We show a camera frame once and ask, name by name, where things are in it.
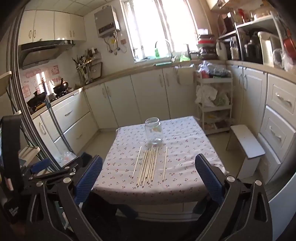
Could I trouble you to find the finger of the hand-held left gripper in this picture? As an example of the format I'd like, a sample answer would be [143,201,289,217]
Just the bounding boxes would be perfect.
[30,159,52,174]
[29,152,94,181]

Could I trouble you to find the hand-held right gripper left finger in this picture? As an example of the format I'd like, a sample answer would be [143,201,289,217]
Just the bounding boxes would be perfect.
[26,156,123,241]

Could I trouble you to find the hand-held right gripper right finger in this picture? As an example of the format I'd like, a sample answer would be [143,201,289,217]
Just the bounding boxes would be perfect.
[192,153,273,241]

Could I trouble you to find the set of wooden chopsticks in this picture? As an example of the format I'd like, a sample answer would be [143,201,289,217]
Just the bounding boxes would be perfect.
[132,146,168,187]

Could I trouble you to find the clear glass jar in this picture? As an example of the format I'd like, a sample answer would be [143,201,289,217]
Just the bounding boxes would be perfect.
[144,117,163,145]

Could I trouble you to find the clear crumpled plastic bag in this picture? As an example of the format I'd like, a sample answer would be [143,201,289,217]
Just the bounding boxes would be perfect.
[54,151,78,168]

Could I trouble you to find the cherry print tablecloth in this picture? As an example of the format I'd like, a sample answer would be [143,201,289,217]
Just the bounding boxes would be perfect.
[91,116,226,205]

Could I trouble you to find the white stool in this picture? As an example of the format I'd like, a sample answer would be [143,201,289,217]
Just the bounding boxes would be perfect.
[226,125,266,179]

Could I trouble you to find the cream stove side cabinet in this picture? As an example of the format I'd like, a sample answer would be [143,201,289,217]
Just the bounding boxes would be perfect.
[31,89,100,151]

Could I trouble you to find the black wok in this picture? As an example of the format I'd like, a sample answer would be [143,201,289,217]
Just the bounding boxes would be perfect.
[26,91,47,108]
[53,78,69,94]

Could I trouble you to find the gas stove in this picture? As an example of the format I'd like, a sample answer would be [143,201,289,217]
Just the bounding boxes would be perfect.
[46,87,74,102]

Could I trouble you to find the green vegetable bag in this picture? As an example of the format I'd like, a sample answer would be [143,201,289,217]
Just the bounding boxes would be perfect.
[213,91,230,106]

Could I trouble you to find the white plastic bag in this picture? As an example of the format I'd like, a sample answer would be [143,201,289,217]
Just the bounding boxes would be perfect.
[195,85,218,107]

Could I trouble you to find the white rolling cart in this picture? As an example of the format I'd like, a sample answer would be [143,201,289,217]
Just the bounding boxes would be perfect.
[194,70,234,135]

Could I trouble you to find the cream base cabinets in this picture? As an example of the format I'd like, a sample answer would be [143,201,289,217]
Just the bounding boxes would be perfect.
[83,62,201,132]

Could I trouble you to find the steel range hood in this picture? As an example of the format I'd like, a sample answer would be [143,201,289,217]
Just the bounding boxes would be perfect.
[18,40,76,70]

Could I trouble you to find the clear bag of groceries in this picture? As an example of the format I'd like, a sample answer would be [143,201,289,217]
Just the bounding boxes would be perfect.
[198,60,232,79]

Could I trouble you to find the white rice cooker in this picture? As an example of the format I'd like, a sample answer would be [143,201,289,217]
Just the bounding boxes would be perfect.
[216,40,228,61]

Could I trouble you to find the chrome sink faucet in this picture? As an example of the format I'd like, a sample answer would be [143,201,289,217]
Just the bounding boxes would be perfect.
[154,39,174,61]

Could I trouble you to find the stack of food containers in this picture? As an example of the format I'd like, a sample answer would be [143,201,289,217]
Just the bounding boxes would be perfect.
[197,28,218,61]

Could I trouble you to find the black kettle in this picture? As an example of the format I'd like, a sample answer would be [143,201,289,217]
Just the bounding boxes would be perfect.
[243,35,264,64]

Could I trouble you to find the white electric water pot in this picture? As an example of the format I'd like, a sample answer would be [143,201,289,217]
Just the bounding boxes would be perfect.
[257,31,281,67]

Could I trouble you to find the grey gas water heater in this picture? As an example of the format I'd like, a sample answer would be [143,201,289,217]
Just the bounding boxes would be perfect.
[94,5,121,38]

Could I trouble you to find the red pan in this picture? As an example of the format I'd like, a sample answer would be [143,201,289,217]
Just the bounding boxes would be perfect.
[283,29,296,56]

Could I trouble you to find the kitchen window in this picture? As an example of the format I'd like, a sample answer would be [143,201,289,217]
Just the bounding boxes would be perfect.
[120,0,201,63]

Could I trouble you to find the white counter shelf rack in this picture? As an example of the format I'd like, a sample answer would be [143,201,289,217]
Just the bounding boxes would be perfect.
[217,9,296,70]

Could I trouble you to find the metal sliding door frame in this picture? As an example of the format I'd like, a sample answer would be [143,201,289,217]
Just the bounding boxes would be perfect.
[6,0,60,169]

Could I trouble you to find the pink wall stickers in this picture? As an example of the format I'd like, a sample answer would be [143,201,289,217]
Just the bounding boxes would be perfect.
[20,65,62,99]

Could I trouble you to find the wall utensil rack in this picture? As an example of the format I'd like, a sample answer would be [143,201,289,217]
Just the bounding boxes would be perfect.
[72,47,102,85]

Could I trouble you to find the cream wall cabinets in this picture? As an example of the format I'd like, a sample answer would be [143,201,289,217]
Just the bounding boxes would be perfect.
[18,9,87,45]

